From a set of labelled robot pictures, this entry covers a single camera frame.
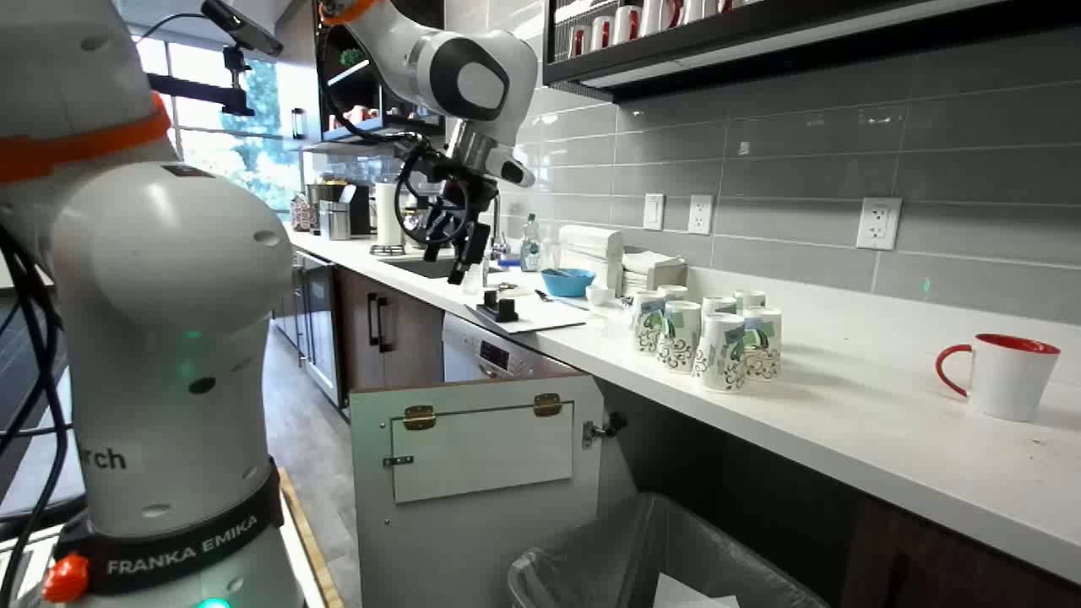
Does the white outlet far right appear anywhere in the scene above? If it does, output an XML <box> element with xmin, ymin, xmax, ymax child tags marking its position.
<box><xmin>643</xmin><ymin>191</ymin><xmax>667</xmax><ymax>229</ymax></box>

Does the white cutting board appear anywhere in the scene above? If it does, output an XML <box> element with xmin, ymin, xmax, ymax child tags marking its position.
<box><xmin>471</xmin><ymin>297</ymin><xmax>587</xmax><ymax>335</ymax></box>

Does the grey trash bin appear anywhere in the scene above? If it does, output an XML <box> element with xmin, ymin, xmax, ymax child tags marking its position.
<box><xmin>507</xmin><ymin>492</ymin><xmax>831</xmax><ymax>608</ymax></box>

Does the white napkin stack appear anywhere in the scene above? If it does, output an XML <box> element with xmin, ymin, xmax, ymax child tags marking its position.
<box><xmin>558</xmin><ymin>227</ymin><xmax>627</xmax><ymax>294</ymax></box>

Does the open cabinet door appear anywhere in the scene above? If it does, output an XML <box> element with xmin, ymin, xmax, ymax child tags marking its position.
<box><xmin>353</xmin><ymin>374</ymin><xmax>605</xmax><ymax>608</ymax></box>

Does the dark wall shelf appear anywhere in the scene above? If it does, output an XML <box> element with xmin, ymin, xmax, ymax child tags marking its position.
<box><xmin>543</xmin><ymin>0</ymin><xmax>1081</xmax><ymax>104</ymax></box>

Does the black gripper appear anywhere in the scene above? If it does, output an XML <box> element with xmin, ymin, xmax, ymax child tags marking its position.
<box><xmin>395</xmin><ymin>142</ymin><xmax>497</xmax><ymax>284</ymax></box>

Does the patterned paper cup two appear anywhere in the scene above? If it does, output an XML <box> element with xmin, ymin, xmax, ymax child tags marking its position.
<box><xmin>659</xmin><ymin>301</ymin><xmax>703</xmax><ymax>368</ymax></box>

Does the paper towel roll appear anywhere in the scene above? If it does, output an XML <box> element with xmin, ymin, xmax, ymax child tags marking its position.
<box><xmin>377</xmin><ymin>182</ymin><xmax>405</xmax><ymax>253</ymax></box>

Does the dishwasher front panel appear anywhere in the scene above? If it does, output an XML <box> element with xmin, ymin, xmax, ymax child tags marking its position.
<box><xmin>442</xmin><ymin>313</ymin><xmax>571</xmax><ymax>381</ymax></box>

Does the patterned paper cup four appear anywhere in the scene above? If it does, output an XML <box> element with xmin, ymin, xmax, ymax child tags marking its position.
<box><xmin>748</xmin><ymin>312</ymin><xmax>781</xmax><ymax>378</ymax></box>

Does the white mug red handle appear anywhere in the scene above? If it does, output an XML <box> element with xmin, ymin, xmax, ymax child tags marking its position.
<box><xmin>934</xmin><ymin>331</ymin><xmax>1061</xmax><ymax>421</ymax></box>

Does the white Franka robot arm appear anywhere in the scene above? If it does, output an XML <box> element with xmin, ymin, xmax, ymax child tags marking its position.
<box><xmin>0</xmin><ymin>0</ymin><xmax>307</xmax><ymax>608</ymax></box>

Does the patterned paper cup three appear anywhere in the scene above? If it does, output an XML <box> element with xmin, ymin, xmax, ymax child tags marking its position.
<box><xmin>703</xmin><ymin>313</ymin><xmax>748</xmax><ymax>393</ymax></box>

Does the blue bowl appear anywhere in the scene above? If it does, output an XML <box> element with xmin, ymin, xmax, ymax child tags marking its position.
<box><xmin>542</xmin><ymin>267</ymin><xmax>595</xmax><ymax>297</ymax></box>

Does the white light switch plate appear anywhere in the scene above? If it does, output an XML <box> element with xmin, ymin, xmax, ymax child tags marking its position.
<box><xmin>690</xmin><ymin>197</ymin><xmax>713</xmax><ymax>232</ymax></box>

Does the patterned paper cup one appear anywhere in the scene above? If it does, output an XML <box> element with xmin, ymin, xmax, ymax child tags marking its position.
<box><xmin>633</xmin><ymin>292</ymin><xmax>667</xmax><ymax>351</ymax></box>

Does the white wall outlet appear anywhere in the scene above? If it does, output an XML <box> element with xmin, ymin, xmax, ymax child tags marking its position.
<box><xmin>854</xmin><ymin>197</ymin><xmax>901</xmax><ymax>250</ymax></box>

